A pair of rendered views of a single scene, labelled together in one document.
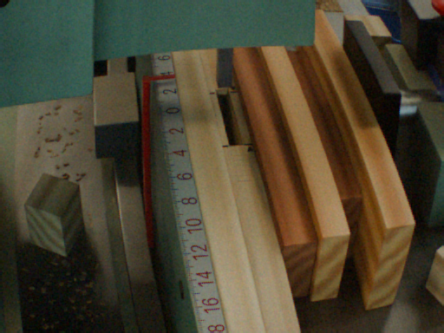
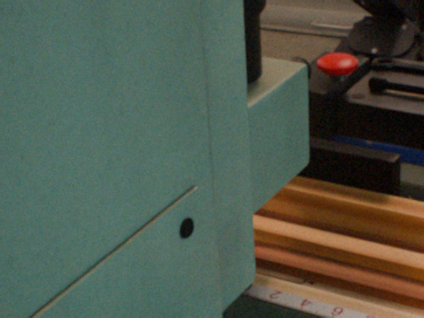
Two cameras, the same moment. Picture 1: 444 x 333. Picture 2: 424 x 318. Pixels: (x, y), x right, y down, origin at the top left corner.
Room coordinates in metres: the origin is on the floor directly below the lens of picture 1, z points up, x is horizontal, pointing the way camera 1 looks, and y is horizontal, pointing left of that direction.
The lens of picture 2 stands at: (0.14, 0.44, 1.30)
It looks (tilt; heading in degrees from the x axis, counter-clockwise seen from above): 28 degrees down; 312
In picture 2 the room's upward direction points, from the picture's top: 4 degrees counter-clockwise
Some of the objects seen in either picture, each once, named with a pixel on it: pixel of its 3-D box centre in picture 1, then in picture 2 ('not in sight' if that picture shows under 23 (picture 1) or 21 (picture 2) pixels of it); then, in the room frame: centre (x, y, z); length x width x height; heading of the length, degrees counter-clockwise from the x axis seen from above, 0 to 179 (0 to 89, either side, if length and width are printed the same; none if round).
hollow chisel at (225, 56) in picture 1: (225, 52); not in sight; (0.52, 0.00, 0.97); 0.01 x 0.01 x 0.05; 10
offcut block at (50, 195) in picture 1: (54, 214); not in sight; (0.53, 0.13, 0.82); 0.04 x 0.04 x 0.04; 72
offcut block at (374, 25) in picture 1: (367, 41); not in sight; (0.64, -0.12, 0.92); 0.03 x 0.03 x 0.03; 11
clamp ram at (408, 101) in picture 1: (405, 107); (353, 186); (0.51, -0.12, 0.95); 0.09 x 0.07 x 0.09; 10
